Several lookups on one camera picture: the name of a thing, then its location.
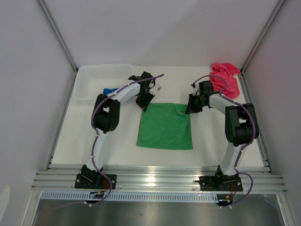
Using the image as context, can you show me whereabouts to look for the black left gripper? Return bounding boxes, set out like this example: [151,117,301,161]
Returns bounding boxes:
[136,89,155,112]

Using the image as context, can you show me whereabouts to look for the green towel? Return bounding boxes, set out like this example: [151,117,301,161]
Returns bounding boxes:
[136,103,193,150]

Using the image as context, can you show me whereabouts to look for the blue towel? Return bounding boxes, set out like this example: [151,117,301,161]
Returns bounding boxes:
[103,88,118,96]

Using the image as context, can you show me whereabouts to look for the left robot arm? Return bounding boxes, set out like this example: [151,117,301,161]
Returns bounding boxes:
[80,72,160,188]

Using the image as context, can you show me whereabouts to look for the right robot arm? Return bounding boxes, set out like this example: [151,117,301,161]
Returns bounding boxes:
[185,81,259,190]

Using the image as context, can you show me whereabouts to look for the pink towel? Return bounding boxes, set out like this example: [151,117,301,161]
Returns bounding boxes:
[210,63,240,99]

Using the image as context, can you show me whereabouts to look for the white plastic basket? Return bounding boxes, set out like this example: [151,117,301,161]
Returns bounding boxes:
[72,64,134,105]

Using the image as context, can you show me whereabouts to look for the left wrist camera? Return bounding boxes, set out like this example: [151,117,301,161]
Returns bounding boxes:
[150,84,161,95]

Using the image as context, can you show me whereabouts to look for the aluminium frame post right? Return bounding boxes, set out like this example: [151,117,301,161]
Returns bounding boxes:
[239,0,289,73]

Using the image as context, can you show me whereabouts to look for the aluminium frame post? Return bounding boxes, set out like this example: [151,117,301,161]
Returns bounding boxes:
[36,0,79,73]
[239,0,289,73]

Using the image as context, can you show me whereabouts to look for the aluminium frame rail right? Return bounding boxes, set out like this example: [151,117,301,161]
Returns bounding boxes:
[237,73,274,175]

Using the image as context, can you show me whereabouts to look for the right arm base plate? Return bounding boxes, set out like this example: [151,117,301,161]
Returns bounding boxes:
[194,175,243,192]

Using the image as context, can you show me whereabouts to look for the aluminium front rail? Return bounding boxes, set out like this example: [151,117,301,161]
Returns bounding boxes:
[32,164,287,194]

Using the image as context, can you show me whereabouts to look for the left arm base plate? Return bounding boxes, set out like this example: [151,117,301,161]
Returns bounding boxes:
[74,174,117,190]

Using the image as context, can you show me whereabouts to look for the slotted cable duct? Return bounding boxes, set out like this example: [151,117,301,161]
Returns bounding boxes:
[40,191,218,203]

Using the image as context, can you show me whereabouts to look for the aluminium frame post left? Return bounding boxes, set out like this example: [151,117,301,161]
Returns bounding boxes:
[36,0,79,73]

